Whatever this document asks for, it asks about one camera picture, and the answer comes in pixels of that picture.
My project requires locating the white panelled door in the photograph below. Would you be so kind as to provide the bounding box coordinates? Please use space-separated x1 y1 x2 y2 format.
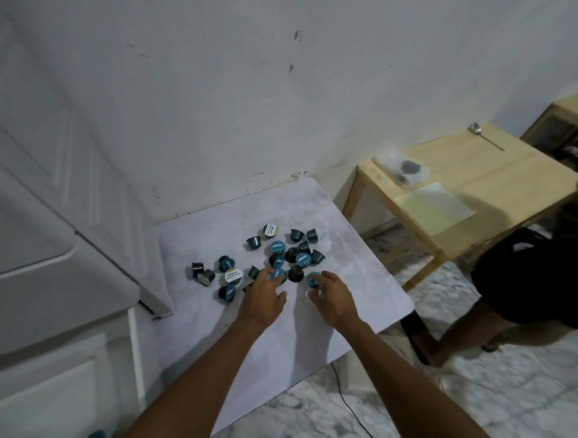
0 9 175 321

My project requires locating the person's right hand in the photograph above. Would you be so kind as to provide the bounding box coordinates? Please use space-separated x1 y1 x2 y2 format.
307 271 362 334

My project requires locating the pile of dark coffee pods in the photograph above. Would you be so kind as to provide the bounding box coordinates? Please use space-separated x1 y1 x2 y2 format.
185 222 327 302

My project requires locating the light wooden table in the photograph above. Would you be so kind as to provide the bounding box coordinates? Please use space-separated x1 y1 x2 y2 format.
342 123 578 292

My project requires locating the person's right forearm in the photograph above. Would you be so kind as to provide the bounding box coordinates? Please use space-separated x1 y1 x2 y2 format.
336 316 491 438

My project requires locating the person's left hand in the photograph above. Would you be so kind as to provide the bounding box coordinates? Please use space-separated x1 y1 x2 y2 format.
237 268 288 330

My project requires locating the clear plastic bag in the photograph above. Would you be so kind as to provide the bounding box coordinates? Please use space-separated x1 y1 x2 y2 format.
372 150 431 188

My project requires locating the black cable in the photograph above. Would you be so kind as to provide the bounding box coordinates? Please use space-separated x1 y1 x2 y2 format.
331 361 373 438

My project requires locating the person's left forearm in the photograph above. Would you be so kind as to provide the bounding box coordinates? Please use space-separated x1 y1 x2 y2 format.
129 312 272 438

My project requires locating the white cabinet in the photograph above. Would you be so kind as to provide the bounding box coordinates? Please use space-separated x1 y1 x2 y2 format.
0 232 148 438

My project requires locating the wooden cabinet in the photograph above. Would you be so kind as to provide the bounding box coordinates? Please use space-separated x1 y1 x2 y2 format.
520 93 578 170

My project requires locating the metal spoon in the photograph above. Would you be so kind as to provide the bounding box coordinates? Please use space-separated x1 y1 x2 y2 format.
467 122 506 152

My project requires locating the pale paper sheet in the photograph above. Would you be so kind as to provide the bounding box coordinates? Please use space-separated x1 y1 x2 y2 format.
397 182 477 236

